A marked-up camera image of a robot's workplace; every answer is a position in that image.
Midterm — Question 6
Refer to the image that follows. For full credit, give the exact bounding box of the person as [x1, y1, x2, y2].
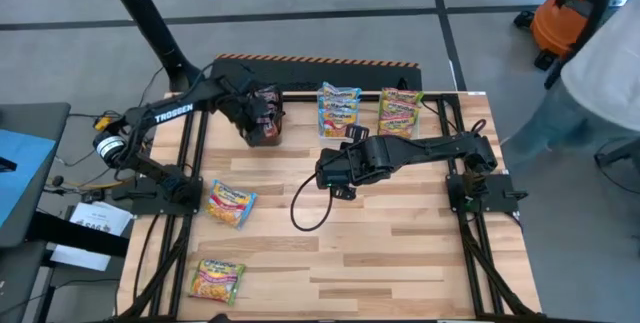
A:
[499, 0, 640, 167]

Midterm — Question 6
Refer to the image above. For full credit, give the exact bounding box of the black metal table frame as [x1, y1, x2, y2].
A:
[115, 91, 540, 323]

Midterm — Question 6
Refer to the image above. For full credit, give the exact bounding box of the grey chair base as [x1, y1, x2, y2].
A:
[593, 137, 640, 169]

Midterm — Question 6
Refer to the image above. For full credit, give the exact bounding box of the black striped floor mat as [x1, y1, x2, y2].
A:
[205, 52, 424, 94]

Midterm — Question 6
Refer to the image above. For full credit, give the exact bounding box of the orange vacuum cleaner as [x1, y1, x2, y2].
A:
[513, 0, 635, 73]

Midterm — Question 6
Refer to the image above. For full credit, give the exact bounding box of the dark translucent plastic bin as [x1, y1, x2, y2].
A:
[241, 84, 286, 149]

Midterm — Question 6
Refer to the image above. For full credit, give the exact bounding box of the blue desk mat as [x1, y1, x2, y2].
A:
[0, 129, 58, 228]

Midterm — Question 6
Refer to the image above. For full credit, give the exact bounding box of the lime chili shrimp ramen packet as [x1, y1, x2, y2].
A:
[381, 87, 425, 106]
[379, 101, 422, 119]
[187, 257, 247, 308]
[378, 114, 420, 140]

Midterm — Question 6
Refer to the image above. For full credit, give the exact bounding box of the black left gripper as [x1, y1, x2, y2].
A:
[217, 77, 274, 137]

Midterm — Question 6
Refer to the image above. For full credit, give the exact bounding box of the black camera cable loop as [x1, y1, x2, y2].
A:
[289, 171, 335, 234]

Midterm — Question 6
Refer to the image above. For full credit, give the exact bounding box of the dark grey desk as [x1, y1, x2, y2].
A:
[0, 101, 72, 250]

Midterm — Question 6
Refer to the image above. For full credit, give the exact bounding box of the white paper sheet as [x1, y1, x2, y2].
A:
[48, 232, 115, 273]
[67, 200, 135, 238]

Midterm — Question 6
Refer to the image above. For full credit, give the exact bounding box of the clear plastic bin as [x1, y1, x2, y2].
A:
[316, 80, 363, 140]
[377, 86, 425, 140]

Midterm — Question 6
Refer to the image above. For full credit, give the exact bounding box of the black camera pole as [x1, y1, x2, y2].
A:
[95, 0, 208, 94]

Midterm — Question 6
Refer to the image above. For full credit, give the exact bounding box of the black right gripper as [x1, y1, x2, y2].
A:
[315, 124, 376, 189]

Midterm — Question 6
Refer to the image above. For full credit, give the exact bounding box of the yellow cable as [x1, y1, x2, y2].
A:
[47, 175, 137, 193]

